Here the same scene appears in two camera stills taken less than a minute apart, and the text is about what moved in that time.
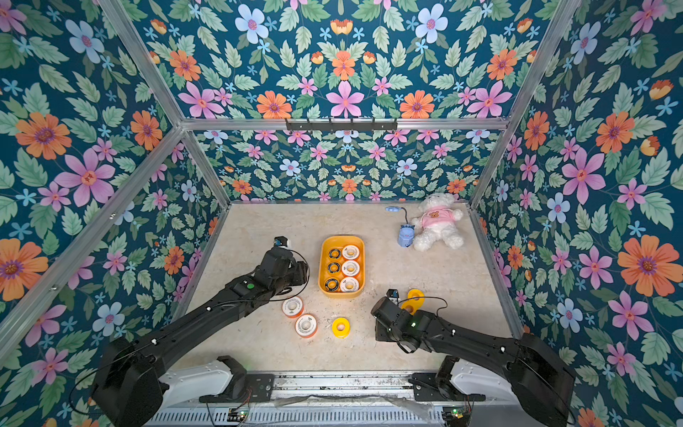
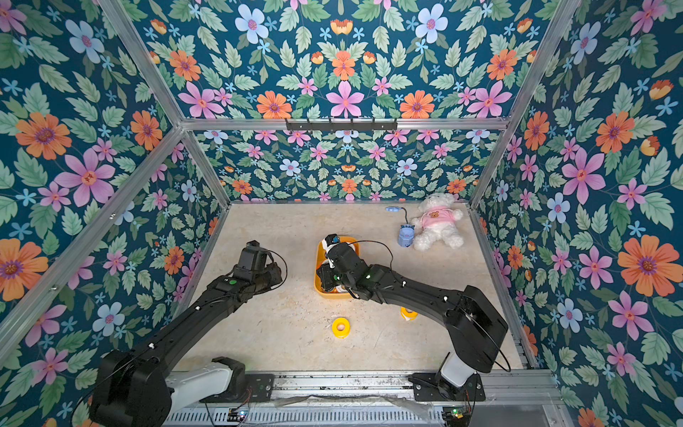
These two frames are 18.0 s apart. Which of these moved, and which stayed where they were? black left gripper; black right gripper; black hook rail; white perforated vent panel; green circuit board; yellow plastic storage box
Moved: black left gripper; black right gripper
Stayed: black hook rail; white perforated vent panel; yellow plastic storage box; green circuit board
